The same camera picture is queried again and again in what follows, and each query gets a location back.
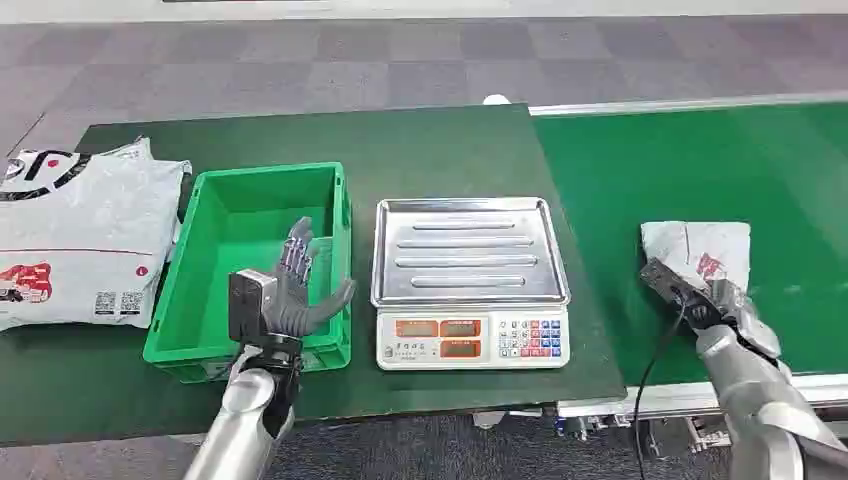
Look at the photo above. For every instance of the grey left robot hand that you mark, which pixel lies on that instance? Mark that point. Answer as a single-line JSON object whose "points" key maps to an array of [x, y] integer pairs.
{"points": [[291, 305]]}

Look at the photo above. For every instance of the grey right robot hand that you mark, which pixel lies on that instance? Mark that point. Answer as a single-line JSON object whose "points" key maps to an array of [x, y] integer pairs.
{"points": [[748, 324]]}

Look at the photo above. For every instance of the small grey parcel red line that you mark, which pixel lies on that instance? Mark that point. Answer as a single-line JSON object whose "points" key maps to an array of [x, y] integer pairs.
{"points": [[696, 248]]}

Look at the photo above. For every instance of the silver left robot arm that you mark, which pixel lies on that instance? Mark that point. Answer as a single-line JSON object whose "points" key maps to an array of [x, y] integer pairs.
{"points": [[242, 411]]}

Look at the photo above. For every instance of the green plastic crate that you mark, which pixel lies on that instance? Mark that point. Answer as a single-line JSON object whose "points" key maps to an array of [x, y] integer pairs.
{"points": [[225, 218]]}

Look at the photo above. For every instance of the green conveyor belt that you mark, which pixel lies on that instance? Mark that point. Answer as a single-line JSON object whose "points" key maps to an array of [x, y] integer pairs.
{"points": [[696, 172]]}

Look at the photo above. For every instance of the white electronic scale steel tray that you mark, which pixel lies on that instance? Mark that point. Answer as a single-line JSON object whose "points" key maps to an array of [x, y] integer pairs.
{"points": [[464, 258]]}

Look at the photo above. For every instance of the large grey printed parcel bag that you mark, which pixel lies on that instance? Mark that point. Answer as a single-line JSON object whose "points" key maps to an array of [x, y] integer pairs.
{"points": [[79, 218]]}

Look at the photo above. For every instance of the small white round object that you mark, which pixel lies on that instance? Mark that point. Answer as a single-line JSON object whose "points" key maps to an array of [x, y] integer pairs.
{"points": [[496, 100]]}

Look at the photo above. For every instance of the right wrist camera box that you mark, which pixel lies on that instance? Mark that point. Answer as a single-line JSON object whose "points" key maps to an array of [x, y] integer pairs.
{"points": [[662, 278]]}

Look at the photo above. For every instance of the aluminium conveyor frame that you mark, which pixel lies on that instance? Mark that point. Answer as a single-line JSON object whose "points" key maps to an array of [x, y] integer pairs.
{"points": [[662, 397]]}

